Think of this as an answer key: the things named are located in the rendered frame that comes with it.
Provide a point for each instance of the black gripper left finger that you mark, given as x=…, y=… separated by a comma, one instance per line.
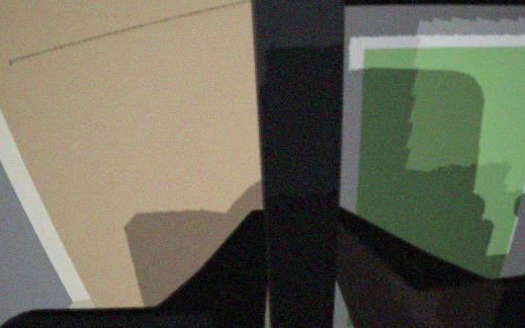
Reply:
x=229, y=291

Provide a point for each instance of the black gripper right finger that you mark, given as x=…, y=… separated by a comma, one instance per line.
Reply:
x=388, y=283

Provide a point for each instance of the tan wooden board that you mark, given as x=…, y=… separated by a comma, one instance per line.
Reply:
x=137, y=121

